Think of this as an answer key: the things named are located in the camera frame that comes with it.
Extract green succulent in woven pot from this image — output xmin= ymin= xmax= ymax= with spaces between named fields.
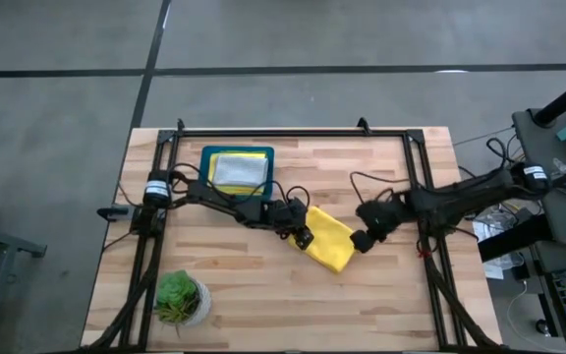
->
xmin=153 ymin=268 xmax=213 ymax=339

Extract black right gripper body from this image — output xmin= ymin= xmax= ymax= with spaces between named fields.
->
xmin=355 ymin=194 xmax=413 ymax=243

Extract black desk leg bar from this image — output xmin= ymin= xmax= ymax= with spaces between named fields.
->
xmin=477 ymin=212 xmax=554 ymax=265

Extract white paper sheets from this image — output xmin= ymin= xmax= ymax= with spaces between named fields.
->
xmin=472 ymin=218 xmax=516 ymax=281

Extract clear plastic bag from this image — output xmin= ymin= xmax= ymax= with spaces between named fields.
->
xmin=550 ymin=156 xmax=566 ymax=191

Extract grey desk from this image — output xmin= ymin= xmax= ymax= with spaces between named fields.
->
xmin=531 ymin=243 xmax=566 ymax=354
xmin=511 ymin=104 xmax=566 ymax=246

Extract teal plastic bin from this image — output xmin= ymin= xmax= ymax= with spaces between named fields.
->
xmin=197 ymin=145 xmax=276 ymax=203

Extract grey metal stand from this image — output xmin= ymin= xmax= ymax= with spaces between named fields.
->
xmin=0 ymin=218 xmax=48 ymax=354

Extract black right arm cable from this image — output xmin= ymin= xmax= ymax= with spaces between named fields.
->
xmin=349 ymin=136 xmax=510 ymax=207

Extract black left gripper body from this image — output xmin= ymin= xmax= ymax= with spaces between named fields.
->
xmin=261 ymin=196 xmax=310 ymax=235

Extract black aluminium rig frame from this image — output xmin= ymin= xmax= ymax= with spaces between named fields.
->
xmin=79 ymin=116 xmax=505 ymax=354

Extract grey microfiber towel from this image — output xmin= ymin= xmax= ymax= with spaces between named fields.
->
xmin=211 ymin=154 xmax=270 ymax=188

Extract yellow microfiber towel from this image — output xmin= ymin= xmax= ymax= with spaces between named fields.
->
xmin=206 ymin=150 xmax=268 ymax=197
xmin=287 ymin=205 xmax=357 ymax=275

